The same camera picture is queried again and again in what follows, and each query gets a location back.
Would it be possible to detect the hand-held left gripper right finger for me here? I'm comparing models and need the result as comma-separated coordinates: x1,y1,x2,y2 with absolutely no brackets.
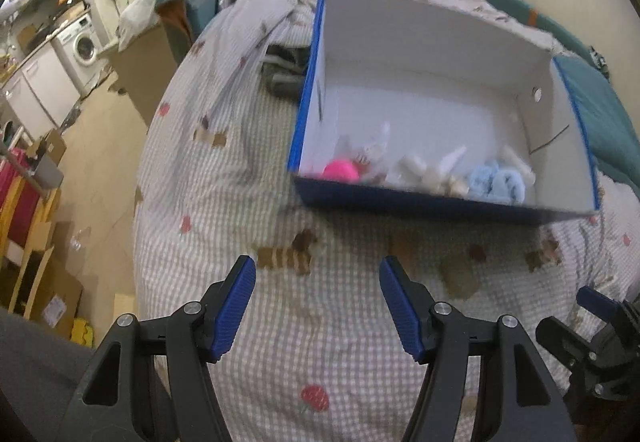
378,256,577,442

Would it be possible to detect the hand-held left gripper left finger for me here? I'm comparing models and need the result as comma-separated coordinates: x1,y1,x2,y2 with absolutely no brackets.
70,255,258,442

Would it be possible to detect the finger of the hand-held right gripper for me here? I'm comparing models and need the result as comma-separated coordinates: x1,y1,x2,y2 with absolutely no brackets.
535,315,596,365
577,286,623,323

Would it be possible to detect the pink rubber toy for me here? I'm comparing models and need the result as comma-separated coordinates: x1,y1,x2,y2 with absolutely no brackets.
321,160,362,183

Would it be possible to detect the light blue fluffy scrunchie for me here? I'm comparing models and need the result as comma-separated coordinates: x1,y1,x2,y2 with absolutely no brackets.
466,160,529,204

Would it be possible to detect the clear bag with owl toy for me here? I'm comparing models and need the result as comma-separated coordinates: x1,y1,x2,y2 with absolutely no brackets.
345,121,392,184

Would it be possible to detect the white sock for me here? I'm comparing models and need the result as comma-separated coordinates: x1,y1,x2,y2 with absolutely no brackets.
500,145,537,185

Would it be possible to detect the blue cardboard box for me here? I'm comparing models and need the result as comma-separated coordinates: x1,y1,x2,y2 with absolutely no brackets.
287,0,602,226

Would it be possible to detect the flat cardboard box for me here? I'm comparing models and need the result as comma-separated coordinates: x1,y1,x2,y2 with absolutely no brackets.
19,246,85,340

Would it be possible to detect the teal pillow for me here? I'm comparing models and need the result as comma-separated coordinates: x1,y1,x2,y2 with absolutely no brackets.
554,53,640,185

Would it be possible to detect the grey small box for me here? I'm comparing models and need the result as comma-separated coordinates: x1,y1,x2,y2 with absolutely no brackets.
29,153,66,189

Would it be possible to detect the black and white small item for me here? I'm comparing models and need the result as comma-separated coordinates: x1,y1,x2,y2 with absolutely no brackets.
587,44,612,80

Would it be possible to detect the red storage bag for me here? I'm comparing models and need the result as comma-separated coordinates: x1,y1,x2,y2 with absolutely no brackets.
0,146,43,250

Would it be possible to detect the large cardboard box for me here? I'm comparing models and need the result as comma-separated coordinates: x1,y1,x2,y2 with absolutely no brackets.
99,21,178,129

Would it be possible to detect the teal headboard cushion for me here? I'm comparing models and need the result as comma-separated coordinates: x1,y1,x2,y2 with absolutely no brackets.
484,0,608,73

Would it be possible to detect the white kitchen cabinet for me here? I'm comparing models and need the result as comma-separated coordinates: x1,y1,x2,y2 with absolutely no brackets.
0,42,82,140

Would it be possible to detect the white washing machine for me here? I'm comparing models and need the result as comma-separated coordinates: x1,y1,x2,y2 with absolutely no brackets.
51,14,104,90

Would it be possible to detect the blue denim cloth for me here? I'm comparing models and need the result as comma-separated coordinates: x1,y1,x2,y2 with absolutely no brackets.
154,0,223,60

